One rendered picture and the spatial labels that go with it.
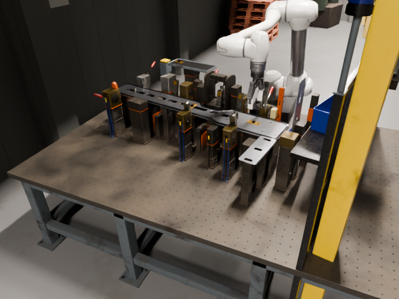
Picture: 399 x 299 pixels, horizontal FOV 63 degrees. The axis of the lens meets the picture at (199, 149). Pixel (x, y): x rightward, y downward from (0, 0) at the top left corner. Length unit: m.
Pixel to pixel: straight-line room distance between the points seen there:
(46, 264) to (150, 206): 1.11
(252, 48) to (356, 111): 0.78
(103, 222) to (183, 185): 1.08
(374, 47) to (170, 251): 1.95
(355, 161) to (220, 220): 0.78
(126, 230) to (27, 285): 0.89
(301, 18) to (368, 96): 1.20
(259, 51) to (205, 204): 0.89
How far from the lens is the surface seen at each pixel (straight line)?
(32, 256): 2.84
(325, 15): 9.61
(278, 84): 2.65
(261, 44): 1.83
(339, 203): 1.47
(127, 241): 2.15
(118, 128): 2.57
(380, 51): 1.19
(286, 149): 1.85
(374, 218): 2.00
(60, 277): 2.62
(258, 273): 1.79
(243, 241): 1.69
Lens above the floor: 1.96
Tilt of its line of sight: 33 degrees down
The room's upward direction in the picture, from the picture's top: 1 degrees counter-clockwise
